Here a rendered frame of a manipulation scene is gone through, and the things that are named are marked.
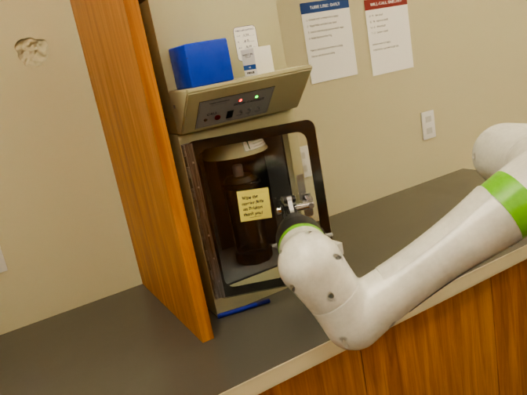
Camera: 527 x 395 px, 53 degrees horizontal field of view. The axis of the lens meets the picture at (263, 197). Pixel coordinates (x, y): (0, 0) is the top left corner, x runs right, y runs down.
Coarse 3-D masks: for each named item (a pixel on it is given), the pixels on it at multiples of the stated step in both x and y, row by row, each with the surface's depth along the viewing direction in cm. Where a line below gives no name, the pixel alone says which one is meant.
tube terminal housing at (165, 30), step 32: (160, 0) 116; (192, 0) 120; (224, 0) 123; (256, 0) 127; (160, 32) 117; (192, 32) 121; (224, 32) 124; (256, 32) 128; (160, 64) 119; (160, 96) 125; (224, 128) 128; (256, 128) 132; (192, 224) 131
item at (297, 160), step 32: (288, 128) 123; (224, 160) 124; (256, 160) 124; (288, 160) 125; (320, 160) 126; (224, 192) 126; (288, 192) 127; (320, 192) 127; (224, 224) 128; (256, 224) 128; (320, 224) 129; (224, 256) 130; (256, 256) 130; (224, 288) 132; (256, 288) 132
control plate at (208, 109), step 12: (228, 96) 117; (240, 96) 119; (252, 96) 121; (264, 96) 124; (204, 108) 116; (216, 108) 118; (228, 108) 121; (240, 108) 123; (252, 108) 125; (264, 108) 127; (216, 120) 122; (228, 120) 124
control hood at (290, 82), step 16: (240, 80) 116; (256, 80) 118; (272, 80) 120; (288, 80) 123; (304, 80) 126; (176, 96) 116; (192, 96) 112; (208, 96) 114; (224, 96) 117; (272, 96) 125; (288, 96) 128; (176, 112) 119; (192, 112) 116; (272, 112) 130; (176, 128) 121; (192, 128) 120; (208, 128) 123
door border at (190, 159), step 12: (192, 144) 122; (192, 156) 123; (192, 168) 124; (192, 180) 124; (204, 204) 126; (204, 216) 127; (204, 228) 127; (216, 264) 130; (216, 276) 131; (216, 288) 131
